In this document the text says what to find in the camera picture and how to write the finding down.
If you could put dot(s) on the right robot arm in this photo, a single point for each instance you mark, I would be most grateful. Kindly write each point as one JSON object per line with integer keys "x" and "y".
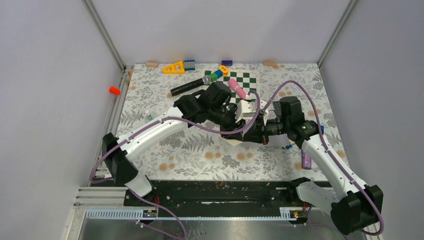
{"x": 352, "y": 204}

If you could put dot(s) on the blue lego brick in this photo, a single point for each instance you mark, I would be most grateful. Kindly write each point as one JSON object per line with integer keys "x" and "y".
{"x": 189, "y": 65}

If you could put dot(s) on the colourful block chain toy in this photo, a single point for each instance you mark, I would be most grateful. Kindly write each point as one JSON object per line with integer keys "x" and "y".
{"x": 222, "y": 71}

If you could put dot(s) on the wooden cylinder block right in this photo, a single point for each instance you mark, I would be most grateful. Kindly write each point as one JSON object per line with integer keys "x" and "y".
{"x": 271, "y": 64}

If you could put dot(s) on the orange cap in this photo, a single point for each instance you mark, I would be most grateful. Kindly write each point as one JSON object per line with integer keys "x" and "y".
{"x": 115, "y": 91}

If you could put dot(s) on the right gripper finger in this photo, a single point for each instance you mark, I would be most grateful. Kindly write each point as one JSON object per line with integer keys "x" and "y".
{"x": 253, "y": 137}
{"x": 254, "y": 129}

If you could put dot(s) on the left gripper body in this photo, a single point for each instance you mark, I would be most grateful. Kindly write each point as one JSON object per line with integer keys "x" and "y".
{"x": 228, "y": 123}

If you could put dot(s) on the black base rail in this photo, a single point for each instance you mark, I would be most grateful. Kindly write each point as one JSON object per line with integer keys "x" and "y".
{"x": 225, "y": 199}

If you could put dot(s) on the yellow triangle toy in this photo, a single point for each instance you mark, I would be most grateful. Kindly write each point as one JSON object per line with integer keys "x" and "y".
{"x": 175, "y": 68}

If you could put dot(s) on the black toy microphone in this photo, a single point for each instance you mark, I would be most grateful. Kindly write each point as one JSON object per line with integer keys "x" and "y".
{"x": 205, "y": 80}

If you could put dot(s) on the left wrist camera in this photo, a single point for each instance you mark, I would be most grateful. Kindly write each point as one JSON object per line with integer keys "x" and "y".
{"x": 246, "y": 110}

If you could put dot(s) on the wooden cylinder block left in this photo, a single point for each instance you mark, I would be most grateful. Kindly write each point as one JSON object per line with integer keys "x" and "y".
{"x": 151, "y": 64}

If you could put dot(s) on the purple glitter microphone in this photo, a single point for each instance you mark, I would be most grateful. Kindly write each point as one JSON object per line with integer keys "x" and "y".
{"x": 306, "y": 161}

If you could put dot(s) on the wooden cylinder block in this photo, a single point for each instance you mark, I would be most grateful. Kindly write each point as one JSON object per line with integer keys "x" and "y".
{"x": 271, "y": 64}
{"x": 151, "y": 64}

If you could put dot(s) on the green white chessboard mat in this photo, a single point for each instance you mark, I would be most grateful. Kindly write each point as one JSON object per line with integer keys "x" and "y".
{"x": 246, "y": 80}

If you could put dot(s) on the grey lego baseplate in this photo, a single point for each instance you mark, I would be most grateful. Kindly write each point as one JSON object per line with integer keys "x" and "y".
{"x": 277, "y": 108}

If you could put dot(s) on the purple lego brick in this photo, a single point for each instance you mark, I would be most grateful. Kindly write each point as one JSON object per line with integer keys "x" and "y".
{"x": 227, "y": 62}

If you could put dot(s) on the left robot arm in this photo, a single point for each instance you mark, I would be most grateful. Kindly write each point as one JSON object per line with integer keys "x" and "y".
{"x": 189, "y": 110}

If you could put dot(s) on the small green white bottle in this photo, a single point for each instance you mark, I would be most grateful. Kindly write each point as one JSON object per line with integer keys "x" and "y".
{"x": 148, "y": 115}

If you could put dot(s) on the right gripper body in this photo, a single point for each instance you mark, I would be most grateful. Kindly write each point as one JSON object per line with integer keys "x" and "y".
{"x": 269, "y": 129}

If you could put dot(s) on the floral table cloth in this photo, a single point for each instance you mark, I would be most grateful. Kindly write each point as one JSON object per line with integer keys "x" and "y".
{"x": 195, "y": 154}

